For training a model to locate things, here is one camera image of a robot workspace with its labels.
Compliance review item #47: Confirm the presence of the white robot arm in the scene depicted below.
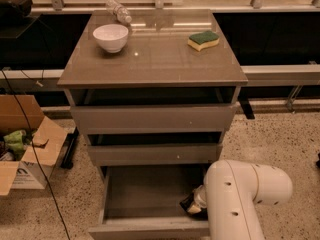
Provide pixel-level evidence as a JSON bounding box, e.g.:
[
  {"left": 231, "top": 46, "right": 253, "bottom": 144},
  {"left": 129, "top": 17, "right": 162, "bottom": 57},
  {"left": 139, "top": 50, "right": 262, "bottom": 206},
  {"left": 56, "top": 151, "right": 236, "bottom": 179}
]
[{"left": 180, "top": 160, "right": 293, "bottom": 240}]

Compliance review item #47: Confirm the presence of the clear plastic water bottle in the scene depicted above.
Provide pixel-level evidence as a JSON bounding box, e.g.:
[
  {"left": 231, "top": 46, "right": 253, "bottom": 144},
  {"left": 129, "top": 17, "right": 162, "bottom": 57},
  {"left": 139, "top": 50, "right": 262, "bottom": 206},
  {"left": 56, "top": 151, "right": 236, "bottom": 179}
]
[{"left": 106, "top": 0, "right": 132, "bottom": 25}]

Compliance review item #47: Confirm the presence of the grey drawer cabinet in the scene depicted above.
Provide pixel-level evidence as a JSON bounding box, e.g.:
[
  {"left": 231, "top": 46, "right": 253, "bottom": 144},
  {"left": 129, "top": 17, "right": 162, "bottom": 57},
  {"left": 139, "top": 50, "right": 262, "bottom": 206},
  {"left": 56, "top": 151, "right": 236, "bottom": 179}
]
[{"left": 57, "top": 9, "right": 249, "bottom": 240}]

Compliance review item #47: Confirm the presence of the black table leg left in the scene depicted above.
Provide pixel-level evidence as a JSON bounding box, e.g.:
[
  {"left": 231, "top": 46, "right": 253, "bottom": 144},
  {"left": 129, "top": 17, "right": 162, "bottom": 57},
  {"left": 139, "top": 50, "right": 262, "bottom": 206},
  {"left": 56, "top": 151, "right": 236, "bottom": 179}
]
[{"left": 60, "top": 128, "right": 79, "bottom": 169}]

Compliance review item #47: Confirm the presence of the black table leg right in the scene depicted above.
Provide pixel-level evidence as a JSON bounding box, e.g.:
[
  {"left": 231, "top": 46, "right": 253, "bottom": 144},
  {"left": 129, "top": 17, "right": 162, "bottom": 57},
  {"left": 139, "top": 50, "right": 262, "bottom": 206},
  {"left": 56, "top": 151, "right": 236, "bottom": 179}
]
[{"left": 238, "top": 88, "right": 255, "bottom": 120}]

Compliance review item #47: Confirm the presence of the black object on ledge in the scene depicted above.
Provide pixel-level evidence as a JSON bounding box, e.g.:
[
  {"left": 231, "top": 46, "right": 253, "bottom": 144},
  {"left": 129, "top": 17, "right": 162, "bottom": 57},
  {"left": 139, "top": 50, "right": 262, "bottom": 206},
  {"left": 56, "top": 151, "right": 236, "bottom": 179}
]
[{"left": 0, "top": 0, "right": 33, "bottom": 21}]

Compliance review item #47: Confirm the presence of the white ceramic bowl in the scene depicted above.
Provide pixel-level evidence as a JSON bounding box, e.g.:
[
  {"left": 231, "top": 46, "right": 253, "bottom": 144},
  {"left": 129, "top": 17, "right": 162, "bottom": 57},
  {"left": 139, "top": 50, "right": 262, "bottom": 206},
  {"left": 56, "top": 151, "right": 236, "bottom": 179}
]
[{"left": 93, "top": 24, "right": 129, "bottom": 53}]

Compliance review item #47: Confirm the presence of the green bag in box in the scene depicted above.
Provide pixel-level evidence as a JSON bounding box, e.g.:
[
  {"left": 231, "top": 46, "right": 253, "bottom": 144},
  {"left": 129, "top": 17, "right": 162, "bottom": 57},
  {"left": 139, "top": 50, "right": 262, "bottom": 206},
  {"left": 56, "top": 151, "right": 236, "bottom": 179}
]
[{"left": 3, "top": 130, "right": 26, "bottom": 161}]

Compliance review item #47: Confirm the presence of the grey drawer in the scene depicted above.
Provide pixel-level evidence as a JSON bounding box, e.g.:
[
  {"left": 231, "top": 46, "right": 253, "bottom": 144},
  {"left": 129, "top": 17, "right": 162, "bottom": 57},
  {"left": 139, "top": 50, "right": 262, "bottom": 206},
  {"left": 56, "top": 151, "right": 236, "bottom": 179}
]
[
  {"left": 88, "top": 132, "right": 222, "bottom": 166},
  {"left": 89, "top": 164, "right": 209, "bottom": 240},
  {"left": 66, "top": 87, "right": 239, "bottom": 135}
]

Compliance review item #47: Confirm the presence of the grey middle drawer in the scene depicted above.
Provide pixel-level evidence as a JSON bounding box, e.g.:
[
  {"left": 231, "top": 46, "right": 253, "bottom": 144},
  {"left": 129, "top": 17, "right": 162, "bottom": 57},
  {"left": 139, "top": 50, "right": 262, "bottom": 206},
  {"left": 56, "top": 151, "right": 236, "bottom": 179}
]
[{"left": 88, "top": 132, "right": 222, "bottom": 166}]

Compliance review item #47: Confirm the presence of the grey top drawer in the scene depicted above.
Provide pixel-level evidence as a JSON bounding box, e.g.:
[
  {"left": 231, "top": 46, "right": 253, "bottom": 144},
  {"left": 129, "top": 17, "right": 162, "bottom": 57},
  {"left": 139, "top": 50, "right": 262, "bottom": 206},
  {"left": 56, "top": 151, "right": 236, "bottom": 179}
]
[{"left": 66, "top": 87, "right": 239, "bottom": 135}]

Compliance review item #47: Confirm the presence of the open cardboard box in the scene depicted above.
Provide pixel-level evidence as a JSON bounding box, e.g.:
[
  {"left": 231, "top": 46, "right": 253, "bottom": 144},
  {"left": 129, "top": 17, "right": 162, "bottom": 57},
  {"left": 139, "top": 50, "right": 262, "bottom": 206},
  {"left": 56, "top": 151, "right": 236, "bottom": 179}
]
[{"left": 0, "top": 95, "right": 67, "bottom": 196}]

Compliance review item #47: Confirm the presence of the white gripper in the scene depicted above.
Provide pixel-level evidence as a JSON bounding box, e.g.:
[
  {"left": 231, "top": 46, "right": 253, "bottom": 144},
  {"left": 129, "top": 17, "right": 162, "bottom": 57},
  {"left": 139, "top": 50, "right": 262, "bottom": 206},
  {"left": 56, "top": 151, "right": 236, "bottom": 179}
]
[{"left": 187, "top": 185, "right": 207, "bottom": 215}]

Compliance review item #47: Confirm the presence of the black table leg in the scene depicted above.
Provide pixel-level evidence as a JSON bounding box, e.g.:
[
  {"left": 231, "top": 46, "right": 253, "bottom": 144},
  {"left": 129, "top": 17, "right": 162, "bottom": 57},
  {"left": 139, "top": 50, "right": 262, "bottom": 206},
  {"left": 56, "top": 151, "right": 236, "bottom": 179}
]
[
  {"left": 238, "top": 88, "right": 255, "bottom": 120},
  {"left": 60, "top": 128, "right": 79, "bottom": 169}
]

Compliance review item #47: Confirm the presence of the black cable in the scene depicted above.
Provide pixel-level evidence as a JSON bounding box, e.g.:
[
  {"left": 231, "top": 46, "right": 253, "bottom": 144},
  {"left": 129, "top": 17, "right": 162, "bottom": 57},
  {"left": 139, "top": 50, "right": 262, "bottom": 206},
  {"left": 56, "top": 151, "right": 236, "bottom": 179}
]
[{"left": 0, "top": 67, "right": 72, "bottom": 240}]

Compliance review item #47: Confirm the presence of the grey bottom drawer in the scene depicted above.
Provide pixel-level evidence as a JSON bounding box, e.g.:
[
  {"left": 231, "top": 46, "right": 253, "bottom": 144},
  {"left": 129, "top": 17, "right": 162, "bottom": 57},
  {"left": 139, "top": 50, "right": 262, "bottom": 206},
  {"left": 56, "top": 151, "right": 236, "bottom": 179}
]
[{"left": 89, "top": 164, "right": 209, "bottom": 240}]

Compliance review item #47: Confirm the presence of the yellow green sponge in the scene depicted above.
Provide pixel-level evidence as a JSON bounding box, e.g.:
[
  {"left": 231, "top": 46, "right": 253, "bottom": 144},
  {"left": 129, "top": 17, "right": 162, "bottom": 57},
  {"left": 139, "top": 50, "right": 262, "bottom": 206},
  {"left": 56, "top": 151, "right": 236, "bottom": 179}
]
[{"left": 188, "top": 31, "right": 219, "bottom": 52}]

